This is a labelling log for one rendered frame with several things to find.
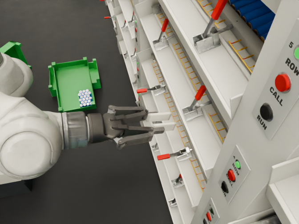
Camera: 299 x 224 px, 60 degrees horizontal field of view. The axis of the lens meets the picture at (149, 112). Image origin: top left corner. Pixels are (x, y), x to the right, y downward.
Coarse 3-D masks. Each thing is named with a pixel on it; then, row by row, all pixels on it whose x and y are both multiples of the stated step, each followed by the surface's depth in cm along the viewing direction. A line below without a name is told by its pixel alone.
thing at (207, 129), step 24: (144, 24) 85; (168, 24) 82; (168, 48) 75; (168, 72) 70; (192, 72) 66; (192, 96) 63; (192, 120) 59; (216, 120) 58; (192, 144) 59; (216, 144) 55
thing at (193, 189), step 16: (144, 64) 102; (160, 80) 94; (160, 96) 90; (160, 112) 86; (176, 128) 81; (176, 144) 78; (176, 160) 75; (192, 160) 74; (192, 176) 71; (192, 192) 69; (192, 208) 63
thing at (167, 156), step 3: (168, 153) 73; (171, 153) 74; (174, 153) 74; (177, 153) 74; (180, 153) 74; (159, 156) 72; (162, 156) 72; (165, 156) 73; (168, 156) 73; (171, 156) 73; (159, 159) 72; (162, 159) 73
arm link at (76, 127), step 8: (64, 112) 62; (72, 112) 63; (80, 112) 63; (64, 120) 60; (72, 120) 60; (80, 120) 61; (88, 120) 63; (64, 128) 59; (72, 128) 60; (80, 128) 60; (88, 128) 62; (64, 136) 59; (72, 136) 60; (80, 136) 60; (88, 136) 62; (64, 144) 63; (72, 144) 61; (80, 144) 62
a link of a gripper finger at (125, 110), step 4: (112, 108) 70; (116, 108) 70; (120, 108) 71; (124, 108) 71; (128, 108) 71; (132, 108) 72; (136, 108) 72; (140, 108) 72; (116, 112) 71; (120, 112) 71; (124, 112) 71; (128, 112) 72; (132, 112) 72; (136, 112) 74
